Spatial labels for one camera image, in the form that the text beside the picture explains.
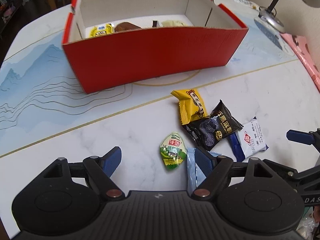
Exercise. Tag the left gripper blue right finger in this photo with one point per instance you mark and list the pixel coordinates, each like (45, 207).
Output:
(205, 163)

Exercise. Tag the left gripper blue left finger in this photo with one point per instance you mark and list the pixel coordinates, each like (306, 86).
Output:
(110, 161)

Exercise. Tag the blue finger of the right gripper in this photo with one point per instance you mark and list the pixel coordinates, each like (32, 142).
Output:
(300, 137)

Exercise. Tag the light blue snack packet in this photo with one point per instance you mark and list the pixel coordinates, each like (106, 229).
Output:
(191, 170)

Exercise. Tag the black sesame snack packet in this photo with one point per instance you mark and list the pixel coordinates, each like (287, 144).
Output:
(208, 131)

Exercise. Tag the white blue milk candy packet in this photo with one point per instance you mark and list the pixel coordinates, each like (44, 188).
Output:
(248, 141)

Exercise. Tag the yellow sesame snack packet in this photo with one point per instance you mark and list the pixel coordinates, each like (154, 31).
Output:
(191, 105)

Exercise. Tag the yellow minion snack packet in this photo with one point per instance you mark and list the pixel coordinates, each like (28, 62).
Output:
(101, 30)

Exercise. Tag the brown Oreo snack packet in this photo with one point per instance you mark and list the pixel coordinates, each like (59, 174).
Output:
(125, 26)

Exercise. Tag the cream yellow snack packet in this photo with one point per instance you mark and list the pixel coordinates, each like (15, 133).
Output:
(173, 23)

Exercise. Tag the blue mountain table runner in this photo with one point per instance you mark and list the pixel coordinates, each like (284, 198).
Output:
(41, 97)

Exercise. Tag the pink plastic bag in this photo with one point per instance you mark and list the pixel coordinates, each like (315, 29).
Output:
(299, 46)

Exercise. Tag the red cardboard box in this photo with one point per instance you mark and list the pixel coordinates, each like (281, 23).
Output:
(211, 38)

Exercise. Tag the small wrapper by lamp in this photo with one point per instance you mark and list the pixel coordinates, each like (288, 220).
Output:
(248, 4)

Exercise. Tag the silver desk lamp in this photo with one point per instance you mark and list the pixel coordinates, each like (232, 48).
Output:
(279, 13)

